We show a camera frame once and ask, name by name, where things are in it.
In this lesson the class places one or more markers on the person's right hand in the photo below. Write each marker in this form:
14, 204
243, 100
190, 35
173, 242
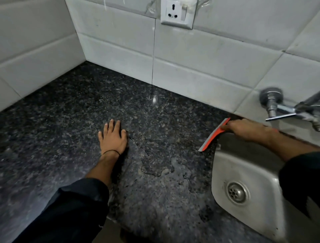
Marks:
246, 130

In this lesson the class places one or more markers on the person's left hand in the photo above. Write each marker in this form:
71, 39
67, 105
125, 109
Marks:
112, 141

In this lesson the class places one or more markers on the person's left middle finger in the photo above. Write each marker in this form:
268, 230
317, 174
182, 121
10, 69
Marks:
111, 126

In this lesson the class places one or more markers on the person's left thumb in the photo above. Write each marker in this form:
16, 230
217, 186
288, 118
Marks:
124, 134

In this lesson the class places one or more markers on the person's left little finger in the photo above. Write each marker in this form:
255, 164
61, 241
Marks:
100, 137

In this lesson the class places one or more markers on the person's right fingers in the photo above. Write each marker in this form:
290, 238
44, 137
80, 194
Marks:
228, 127

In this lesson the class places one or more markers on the orange squeegee wiper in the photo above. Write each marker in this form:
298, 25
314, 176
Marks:
212, 137

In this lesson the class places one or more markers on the person's left forearm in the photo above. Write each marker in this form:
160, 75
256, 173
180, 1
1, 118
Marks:
75, 200

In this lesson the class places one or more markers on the person's right forearm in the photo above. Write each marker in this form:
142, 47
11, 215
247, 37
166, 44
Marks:
297, 160

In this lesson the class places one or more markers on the black wrist thread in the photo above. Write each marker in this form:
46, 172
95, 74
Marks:
111, 151

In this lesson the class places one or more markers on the water puddle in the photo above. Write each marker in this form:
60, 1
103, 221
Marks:
160, 165

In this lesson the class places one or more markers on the stainless steel sink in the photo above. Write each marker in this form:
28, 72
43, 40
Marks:
255, 180

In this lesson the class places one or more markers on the metal sink drain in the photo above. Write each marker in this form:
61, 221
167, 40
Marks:
237, 193

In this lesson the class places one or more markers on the chrome wall tap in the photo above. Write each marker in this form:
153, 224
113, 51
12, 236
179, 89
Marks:
282, 109

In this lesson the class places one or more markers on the white wall socket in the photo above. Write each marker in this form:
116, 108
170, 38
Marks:
176, 12

